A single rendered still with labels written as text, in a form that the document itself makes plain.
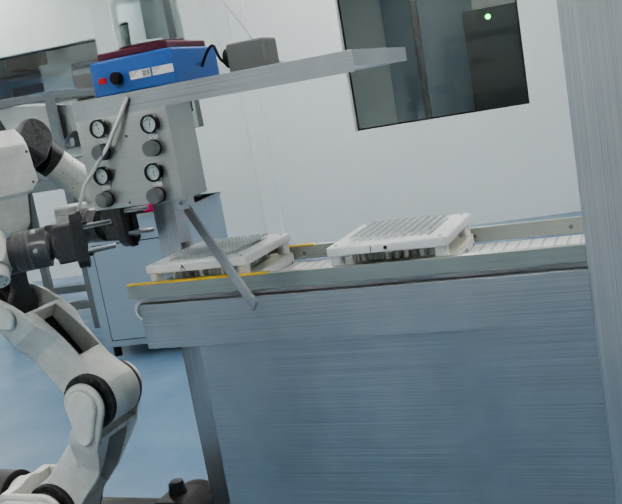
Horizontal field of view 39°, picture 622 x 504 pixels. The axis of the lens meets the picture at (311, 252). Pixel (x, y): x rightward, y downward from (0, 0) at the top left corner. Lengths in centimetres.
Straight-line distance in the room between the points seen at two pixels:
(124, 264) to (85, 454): 255
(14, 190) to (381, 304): 101
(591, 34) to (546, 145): 605
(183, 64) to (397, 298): 65
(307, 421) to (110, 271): 299
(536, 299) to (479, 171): 533
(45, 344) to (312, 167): 507
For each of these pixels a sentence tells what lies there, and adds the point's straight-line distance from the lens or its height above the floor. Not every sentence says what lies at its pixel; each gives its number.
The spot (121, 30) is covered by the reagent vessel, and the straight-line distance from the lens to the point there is 192.
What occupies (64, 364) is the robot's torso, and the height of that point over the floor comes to 67.
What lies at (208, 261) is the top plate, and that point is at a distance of 186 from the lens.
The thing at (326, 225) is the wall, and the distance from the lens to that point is 717.
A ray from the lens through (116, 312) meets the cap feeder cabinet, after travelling 482.
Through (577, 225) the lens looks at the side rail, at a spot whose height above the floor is 85.
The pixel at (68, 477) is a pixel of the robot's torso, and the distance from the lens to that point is 237.
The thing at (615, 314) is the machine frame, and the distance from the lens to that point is 93.
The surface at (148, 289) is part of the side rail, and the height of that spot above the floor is 86.
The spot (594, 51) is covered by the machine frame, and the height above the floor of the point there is 120.
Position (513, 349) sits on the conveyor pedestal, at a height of 67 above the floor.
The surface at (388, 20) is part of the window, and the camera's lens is 707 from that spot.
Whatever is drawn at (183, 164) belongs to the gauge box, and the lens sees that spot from 181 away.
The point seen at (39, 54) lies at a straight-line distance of 196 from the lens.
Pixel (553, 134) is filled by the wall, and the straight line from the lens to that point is 692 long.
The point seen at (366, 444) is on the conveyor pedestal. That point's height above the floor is 48.
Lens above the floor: 120
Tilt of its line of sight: 10 degrees down
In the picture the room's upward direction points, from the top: 10 degrees counter-clockwise
